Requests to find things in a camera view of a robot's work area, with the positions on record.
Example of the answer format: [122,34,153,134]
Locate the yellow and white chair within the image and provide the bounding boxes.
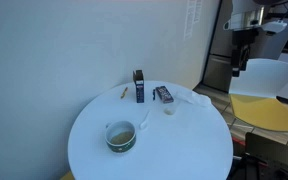
[229,58,288,132]

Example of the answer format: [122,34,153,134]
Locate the crumpled white tissue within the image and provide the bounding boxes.
[176,91,212,107]

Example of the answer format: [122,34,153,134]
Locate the clear plastic cup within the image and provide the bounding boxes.
[164,102,178,115]

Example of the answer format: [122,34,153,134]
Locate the green and white mug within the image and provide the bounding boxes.
[105,121,137,153]

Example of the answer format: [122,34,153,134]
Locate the white plastic spoon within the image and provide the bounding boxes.
[139,111,150,130]

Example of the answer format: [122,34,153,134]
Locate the orange pen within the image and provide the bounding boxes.
[120,87,128,99]

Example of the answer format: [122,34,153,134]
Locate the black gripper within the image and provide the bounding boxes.
[231,30,258,77]

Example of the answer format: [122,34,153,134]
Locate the stainless steel refrigerator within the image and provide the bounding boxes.
[202,0,233,92]

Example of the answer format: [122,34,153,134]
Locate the grains in mug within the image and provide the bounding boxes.
[111,131,134,145]

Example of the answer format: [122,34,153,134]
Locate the round white table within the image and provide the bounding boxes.
[68,81,233,180]

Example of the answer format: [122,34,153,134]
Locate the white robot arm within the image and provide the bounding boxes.
[223,0,288,77]

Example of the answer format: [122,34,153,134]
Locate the blue pasta box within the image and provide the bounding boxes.
[133,70,144,103]

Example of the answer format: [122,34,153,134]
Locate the blue pen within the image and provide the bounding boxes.
[152,89,156,101]

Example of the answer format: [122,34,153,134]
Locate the brown candy box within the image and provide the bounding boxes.
[156,86,174,104]

